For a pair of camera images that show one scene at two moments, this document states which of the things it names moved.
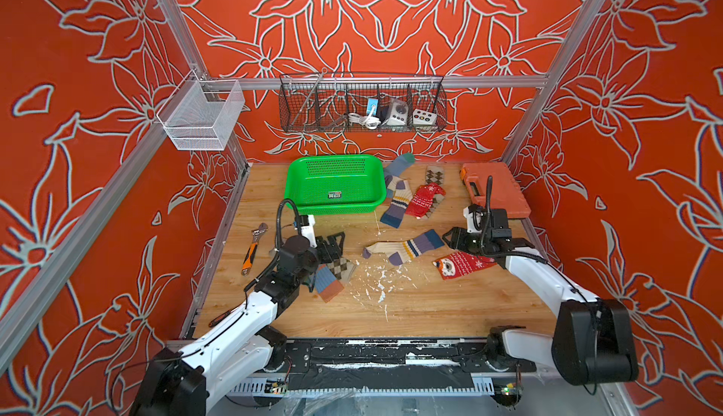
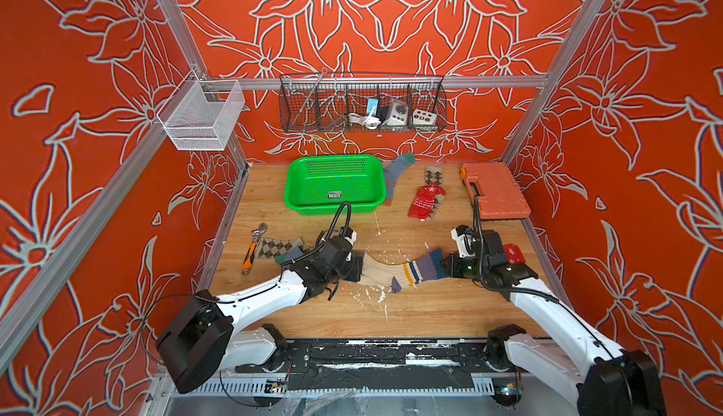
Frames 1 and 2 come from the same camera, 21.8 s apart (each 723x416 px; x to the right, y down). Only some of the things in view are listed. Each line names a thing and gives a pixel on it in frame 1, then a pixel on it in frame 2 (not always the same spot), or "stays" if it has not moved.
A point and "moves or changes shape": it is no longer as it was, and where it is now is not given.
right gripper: x=457 y=238 → x=452 y=269
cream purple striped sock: x=399 y=251 → x=400 y=276
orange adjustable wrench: x=249 y=256 stays
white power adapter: x=398 y=112 stays
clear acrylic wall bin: x=201 y=113 stays
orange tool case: x=506 y=191 stays
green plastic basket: x=335 y=184 stays
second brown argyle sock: x=434 y=174 stays
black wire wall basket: x=361 y=103 stays
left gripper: x=335 y=252 → x=356 y=264
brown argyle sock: x=342 y=268 moves or changes shape
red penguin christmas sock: x=459 y=264 moves or changes shape
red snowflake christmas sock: x=423 y=200 stays
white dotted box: x=422 y=117 stays
